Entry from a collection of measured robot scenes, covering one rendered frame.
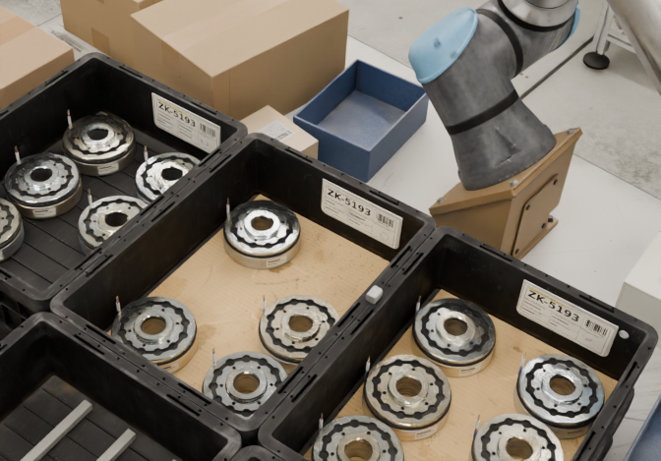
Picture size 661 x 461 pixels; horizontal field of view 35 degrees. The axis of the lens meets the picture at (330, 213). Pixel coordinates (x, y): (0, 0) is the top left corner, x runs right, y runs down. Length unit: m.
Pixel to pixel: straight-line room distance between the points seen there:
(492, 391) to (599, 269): 0.42
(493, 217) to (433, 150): 0.32
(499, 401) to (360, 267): 0.27
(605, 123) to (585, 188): 1.31
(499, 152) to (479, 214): 0.09
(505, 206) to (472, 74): 0.19
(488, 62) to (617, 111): 1.66
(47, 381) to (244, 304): 0.26
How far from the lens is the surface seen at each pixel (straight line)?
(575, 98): 3.14
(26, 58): 1.73
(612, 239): 1.70
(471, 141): 1.51
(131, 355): 1.18
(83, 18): 1.99
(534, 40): 1.56
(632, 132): 3.07
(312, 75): 1.83
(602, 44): 3.25
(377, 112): 1.85
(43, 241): 1.46
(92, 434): 1.25
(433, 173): 1.74
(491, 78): 1.50
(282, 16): 1.79
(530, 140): 1.51
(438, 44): 1.48
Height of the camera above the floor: 1.86
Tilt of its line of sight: 45 degrees down
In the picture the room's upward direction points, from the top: 4 degrees clockwise
